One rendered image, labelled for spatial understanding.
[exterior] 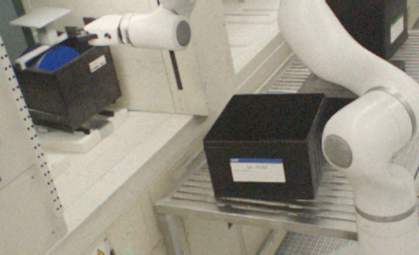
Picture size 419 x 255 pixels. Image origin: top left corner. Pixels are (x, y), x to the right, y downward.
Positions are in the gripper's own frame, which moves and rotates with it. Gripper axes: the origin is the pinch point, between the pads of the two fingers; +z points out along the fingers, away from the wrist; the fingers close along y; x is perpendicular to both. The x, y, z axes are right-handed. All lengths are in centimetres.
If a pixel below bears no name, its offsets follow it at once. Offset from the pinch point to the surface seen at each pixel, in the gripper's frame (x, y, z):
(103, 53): -10.6, 8.0, 2.9
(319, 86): -34, 44, -45
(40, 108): -19.7, -9.8, 12.7
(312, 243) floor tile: -120, 69, -22
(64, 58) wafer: -11.0, 3.5, 13.0
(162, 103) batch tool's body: -29.6, 17.0, -5.5
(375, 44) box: -36, 84, -50
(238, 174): -36, -4, -42
